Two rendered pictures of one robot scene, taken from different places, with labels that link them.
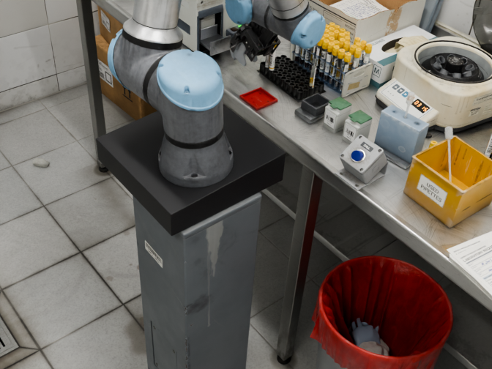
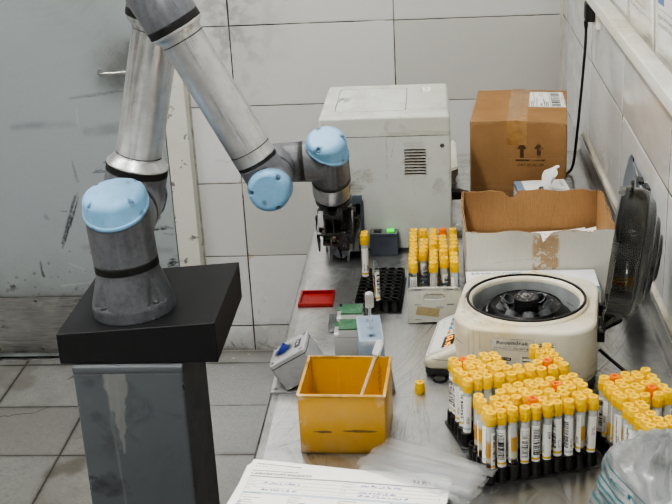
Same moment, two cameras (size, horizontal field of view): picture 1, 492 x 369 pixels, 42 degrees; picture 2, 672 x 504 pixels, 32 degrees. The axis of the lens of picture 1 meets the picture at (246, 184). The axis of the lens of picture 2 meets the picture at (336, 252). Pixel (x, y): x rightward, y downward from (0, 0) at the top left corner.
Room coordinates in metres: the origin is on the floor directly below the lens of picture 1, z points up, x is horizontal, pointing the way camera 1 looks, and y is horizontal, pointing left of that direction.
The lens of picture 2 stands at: (-0.08, -1.59, 1.80)
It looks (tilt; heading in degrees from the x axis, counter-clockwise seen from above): 21 degrees down; 47
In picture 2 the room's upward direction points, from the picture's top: 3 degrees counter-clockwise
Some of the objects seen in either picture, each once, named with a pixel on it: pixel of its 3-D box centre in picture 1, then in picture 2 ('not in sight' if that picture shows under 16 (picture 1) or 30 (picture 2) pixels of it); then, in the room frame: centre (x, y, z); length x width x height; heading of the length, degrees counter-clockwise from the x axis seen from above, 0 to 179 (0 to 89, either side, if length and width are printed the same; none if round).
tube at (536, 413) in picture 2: not in sight; (535, 439); (1.12, -0.72, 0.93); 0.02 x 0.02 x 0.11
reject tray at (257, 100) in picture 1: (258, 98); (316, 298); (1.35, -0.02, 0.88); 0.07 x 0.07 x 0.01; 41
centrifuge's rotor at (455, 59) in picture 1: (452, 72); (525, 313); (1.40, -0.49, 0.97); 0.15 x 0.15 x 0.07
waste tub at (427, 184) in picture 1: (452, 181); (346, 403); (1.03, -0.43, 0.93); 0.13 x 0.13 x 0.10; 39
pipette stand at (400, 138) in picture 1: (400, 135); (371, 355); (1.17, -0.34, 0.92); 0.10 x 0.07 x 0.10; 48
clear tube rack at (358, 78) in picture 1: (329, 62); (434, 283); (1.49, -0.20, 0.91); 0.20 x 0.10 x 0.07; 41
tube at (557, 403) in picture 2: not in sight; (557, 435); (1.15, -0.73, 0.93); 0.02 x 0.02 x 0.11
